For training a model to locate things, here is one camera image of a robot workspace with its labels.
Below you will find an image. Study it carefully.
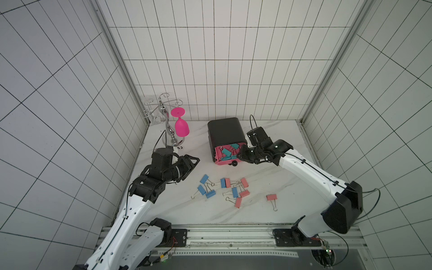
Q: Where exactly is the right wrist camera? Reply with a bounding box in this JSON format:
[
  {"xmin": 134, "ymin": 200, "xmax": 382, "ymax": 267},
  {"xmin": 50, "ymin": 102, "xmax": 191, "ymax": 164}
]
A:
[{"xmin": 247, "ymin": 127, "xmax": 273, "ymax": 149}]

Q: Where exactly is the blue binder clip lower left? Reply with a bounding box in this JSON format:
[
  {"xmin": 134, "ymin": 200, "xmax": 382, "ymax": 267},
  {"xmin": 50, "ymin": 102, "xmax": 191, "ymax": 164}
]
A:
[{"xmin": 205, "ymin": 184, "xmax": 216, "ymax": 199}]

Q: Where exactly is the black drawer cabinet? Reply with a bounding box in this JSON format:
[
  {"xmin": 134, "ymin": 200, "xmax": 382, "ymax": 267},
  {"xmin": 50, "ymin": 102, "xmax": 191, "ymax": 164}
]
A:
[{"xmin": 207, "ymin": 118, "xmax": 248, "ymax": 161}]

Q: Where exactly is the pink binder clip bottom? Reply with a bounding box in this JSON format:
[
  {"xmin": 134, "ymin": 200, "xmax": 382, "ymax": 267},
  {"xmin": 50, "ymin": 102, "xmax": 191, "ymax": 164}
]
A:
[{"xmin": 225, "ymin": 197, "xmax": 243, "ymax": 209}]

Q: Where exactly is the clear wine glass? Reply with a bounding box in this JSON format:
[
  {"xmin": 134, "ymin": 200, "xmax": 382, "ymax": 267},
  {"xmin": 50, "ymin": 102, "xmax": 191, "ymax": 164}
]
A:
[{"xmin": 144, "ymin": 98, "xmax": 167, "ymax": 126}]

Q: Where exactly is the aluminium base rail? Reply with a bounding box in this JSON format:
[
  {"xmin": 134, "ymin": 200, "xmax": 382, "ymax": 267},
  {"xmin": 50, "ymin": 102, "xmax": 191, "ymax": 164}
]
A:
[{"xmin": 97, "ymin": 223, "xmax": 371, "ymax": 265}]

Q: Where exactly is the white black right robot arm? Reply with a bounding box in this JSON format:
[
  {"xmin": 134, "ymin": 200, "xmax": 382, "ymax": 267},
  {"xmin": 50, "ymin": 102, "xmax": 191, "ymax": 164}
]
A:
[{"xmin": 237, "ymin": 139, "xmax": 363, "ymax": 238}]

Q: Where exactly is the blue binder clip top left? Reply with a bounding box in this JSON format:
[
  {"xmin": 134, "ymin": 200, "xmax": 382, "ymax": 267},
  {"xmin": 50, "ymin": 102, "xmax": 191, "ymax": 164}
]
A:
[{"xmin": 200, "ymin": 174, "xmax": 215, "ymax": 186}]

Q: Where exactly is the blue binder clip centre upper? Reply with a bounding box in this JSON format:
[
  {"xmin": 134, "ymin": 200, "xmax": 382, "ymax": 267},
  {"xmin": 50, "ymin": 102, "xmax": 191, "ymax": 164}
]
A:
[{"xmin": 211, "ymin": 178, "xmax": 226, "ymax": 189}]

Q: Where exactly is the pink binder clip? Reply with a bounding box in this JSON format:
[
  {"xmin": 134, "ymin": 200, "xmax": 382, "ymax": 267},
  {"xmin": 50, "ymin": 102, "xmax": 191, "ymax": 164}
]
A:
[
  {"xmin": 225, "ymin": 178, "xmax": 238, "ymax": 189},
  {"xmin": 239, "ymin": 190, "xmax": 250, "ymax": 198},
  {"xmin": 236, "ymin": 178, "xmax": 249, "ymax": 188},
  {"xmin": 225, "ymin": 197, "xmax": 243, "ymax": 209}
]

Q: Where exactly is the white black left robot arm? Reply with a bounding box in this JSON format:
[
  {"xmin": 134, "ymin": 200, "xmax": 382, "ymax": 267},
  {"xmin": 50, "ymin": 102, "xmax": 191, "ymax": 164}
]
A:
[{"xmin": 74, "ymin": 146, "xmax": 200, "ymax": 270}]

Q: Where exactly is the pink binder clip lone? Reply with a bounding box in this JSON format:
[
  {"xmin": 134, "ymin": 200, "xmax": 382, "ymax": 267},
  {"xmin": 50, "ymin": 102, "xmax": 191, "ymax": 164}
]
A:
[{"xmin": 266, "ymin": 194, "xmax": 278, "ymax": 212}]

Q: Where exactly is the magenta plastic wine glass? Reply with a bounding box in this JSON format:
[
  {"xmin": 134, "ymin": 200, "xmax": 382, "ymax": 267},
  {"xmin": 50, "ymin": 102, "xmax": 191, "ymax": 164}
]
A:
[{"xmin": 171, "ymin": 107, "xmax": 190, "ymax": 137}]

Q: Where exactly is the pink top drawer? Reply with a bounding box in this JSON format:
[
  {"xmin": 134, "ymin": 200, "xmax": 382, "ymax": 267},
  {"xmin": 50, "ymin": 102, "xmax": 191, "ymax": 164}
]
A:
[{"xmin": 213, "ymin": 142, "xmax": 246, "ymax": 167}]

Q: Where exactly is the blue binder clip far left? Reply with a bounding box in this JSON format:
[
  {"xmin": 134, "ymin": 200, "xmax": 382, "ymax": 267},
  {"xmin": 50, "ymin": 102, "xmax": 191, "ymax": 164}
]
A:
[{"xmin": 191, "ymin": 185, "xmax": 207, "ymax": 199}]

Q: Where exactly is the blue binder clip centre lower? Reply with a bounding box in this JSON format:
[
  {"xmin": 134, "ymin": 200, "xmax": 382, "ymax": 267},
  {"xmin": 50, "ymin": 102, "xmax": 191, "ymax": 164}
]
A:
[{"xmin": 223, "ymin": 187, "xmax": 239, "ymax": 198}]

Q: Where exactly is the chrome glass rack stand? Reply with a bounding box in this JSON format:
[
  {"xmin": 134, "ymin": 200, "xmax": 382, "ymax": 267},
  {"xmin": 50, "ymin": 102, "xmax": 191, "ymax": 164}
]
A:
[{"xmin": 143, "ymin": 92, "xmax": 185, "ymax": 149}]

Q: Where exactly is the pink binder clip beside blue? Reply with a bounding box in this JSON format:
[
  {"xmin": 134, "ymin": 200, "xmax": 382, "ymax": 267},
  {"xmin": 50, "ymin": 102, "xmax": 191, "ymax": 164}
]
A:
[{"xmin": 225, "ymin": 178, "xmax": 238, "ymax": 189}]

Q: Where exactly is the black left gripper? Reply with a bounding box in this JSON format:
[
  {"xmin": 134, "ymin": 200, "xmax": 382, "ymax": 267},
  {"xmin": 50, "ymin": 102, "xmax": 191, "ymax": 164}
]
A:
[{"xmin": 163, "ymin": 154, "xmax": 200, "ymax": 183}]

